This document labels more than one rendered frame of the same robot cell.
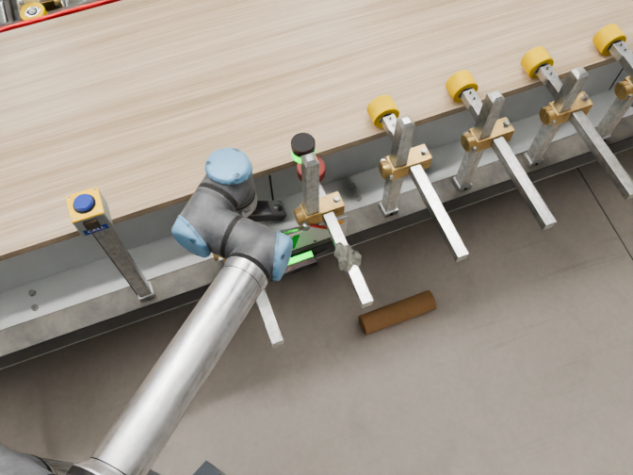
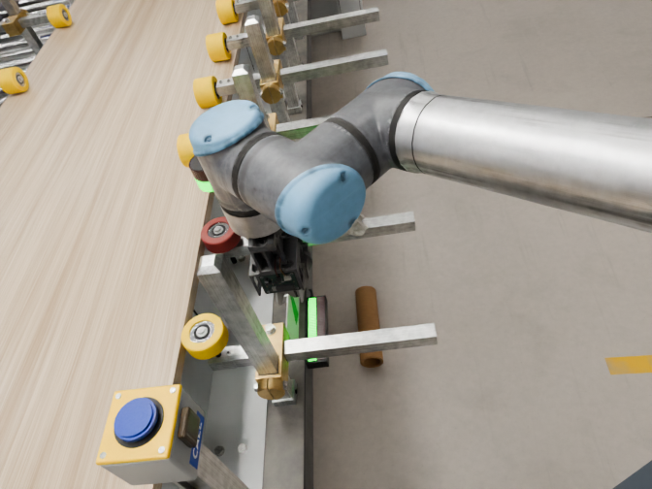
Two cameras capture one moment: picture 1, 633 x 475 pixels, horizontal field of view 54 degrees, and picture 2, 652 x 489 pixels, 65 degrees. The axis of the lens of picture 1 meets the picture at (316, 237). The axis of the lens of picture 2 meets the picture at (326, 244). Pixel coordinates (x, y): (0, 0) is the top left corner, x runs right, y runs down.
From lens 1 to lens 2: 0.99 m
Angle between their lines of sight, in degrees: 35
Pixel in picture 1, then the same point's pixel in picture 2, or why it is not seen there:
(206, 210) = (294, 149)
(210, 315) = (529, 112)
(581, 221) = not seen: hidden behind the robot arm
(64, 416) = not seen: outside the picture
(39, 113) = not seen: outside the picture
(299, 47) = (54, 219)
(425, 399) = (465, 327)
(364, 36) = (90, 162)
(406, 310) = (371, 312)
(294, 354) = (381, 449)
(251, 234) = (365, 101)
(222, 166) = (225, 121)
